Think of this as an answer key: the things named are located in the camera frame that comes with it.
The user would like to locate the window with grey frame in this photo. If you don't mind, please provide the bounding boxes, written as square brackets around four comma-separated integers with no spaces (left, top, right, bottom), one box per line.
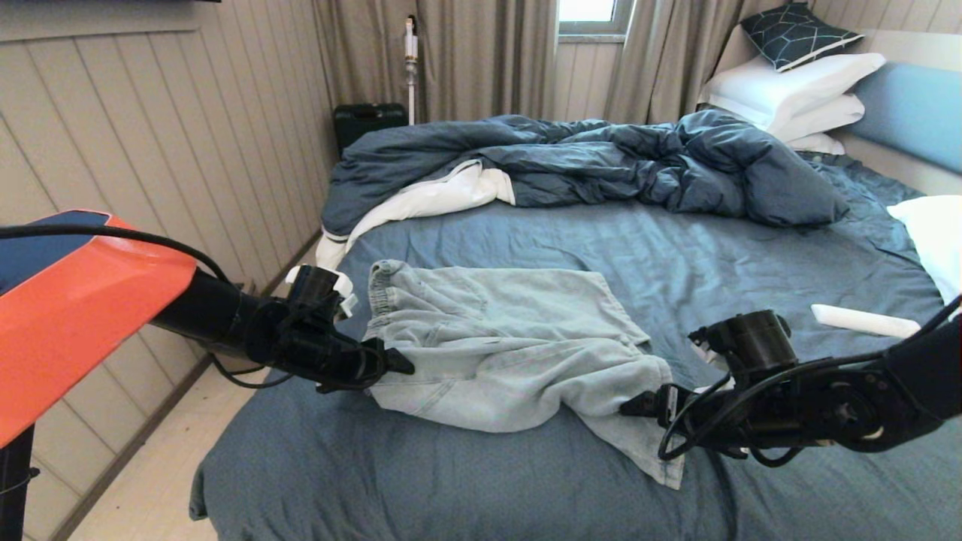
[558,0,634,38]

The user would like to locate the white remote control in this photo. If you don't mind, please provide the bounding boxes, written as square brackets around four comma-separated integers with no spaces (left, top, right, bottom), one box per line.
[810,304,922,339]

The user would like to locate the white pillow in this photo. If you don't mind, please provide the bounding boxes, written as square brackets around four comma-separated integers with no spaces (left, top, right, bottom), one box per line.
[785,133,846,156]
[887,195,962,309]
[697,53,888,132]
[767,94,867,144]

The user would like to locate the beige headboard panel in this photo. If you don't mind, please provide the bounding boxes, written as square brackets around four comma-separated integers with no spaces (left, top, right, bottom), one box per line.
[714,26,962,196]

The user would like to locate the blue headboard cushion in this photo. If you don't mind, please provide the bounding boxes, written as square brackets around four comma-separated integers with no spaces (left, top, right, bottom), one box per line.
[846,62,962,175]

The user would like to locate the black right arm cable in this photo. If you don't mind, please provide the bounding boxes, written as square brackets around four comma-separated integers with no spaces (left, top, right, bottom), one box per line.
[658,297,962,468]

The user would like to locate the light blue denim shorts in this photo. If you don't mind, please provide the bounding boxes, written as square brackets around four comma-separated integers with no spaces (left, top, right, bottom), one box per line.
[362,259,686,491]

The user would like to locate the dark patterned cushion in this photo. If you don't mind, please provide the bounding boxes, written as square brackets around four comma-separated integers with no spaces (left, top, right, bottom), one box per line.
[740,4,865,74]

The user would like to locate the white stick vacuum cleaner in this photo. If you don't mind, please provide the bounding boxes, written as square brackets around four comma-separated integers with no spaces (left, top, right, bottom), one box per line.
[404,17,419,127]

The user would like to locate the blue bed sheet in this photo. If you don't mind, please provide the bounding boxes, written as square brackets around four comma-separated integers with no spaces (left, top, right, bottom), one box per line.
[189,150,962,541]

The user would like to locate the beige curtain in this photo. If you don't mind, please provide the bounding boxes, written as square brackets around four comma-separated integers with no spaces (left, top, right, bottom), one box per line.
[601,0,790,127]
[312,0,558,125]

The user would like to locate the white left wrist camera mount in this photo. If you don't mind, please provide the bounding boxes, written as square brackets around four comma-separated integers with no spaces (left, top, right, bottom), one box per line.
[286,264,358,318]

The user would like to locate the black hard case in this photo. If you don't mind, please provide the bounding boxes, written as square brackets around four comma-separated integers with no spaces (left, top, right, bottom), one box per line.
[334,104,409,159]

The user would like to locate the dark blue crumpled duvet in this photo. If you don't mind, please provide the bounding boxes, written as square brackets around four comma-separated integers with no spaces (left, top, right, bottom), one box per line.
[316,109,850,271]

